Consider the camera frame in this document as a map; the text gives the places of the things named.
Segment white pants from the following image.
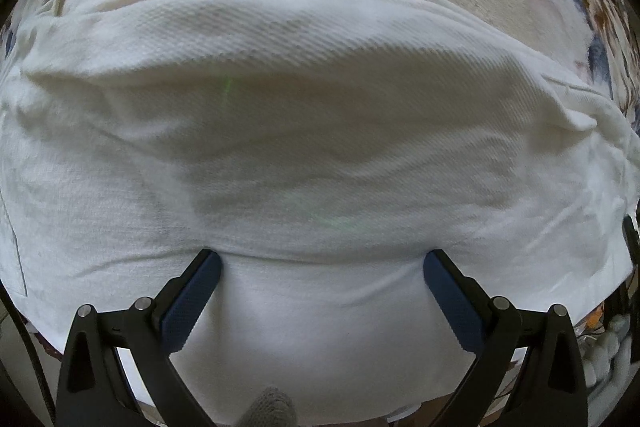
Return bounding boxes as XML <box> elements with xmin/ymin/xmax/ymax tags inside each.
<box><xmin>1</xmin><ymin>0</ymin><xmax>639</xmax><ymax>425</ymax></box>

